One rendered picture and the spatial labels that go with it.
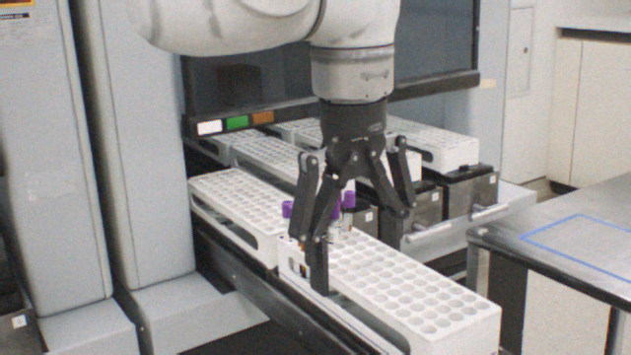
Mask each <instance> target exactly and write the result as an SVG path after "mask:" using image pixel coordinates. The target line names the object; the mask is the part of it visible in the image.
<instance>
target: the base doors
mask: <svg viewBox="0 0 631 355"><path fill-rule="evenodd" d="M622 66H624V67H631V45H626V44H614V43H602V42H600V41H591V40H577V39H566V38H556V46H555V58H554V71H553V84H552V97H551V110H550V122H549V135H548V148H547V161H546V174H545V175H546V178H547V179H551V180H555V181H558V182H562V183H565V184H570V186H573V187H576V188H579V189H582V188H584V187H588V186H591V184H594V183H597V182H599V181H602V180H606V179H609V178H614V177H616V176H620V175H623V174H626V173H629V171H631V72H625V71H622Z"/></svg>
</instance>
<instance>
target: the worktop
mask: <svg viewBox="0 0 631 355"><path fill-rule="evenodd" d="M554 27H565V28H580V30H595V31H610V32H624V33H631V13H621V14H613V15H604V16H595V17H586V18H579V19H570V20H562V21H554Z"/></svg>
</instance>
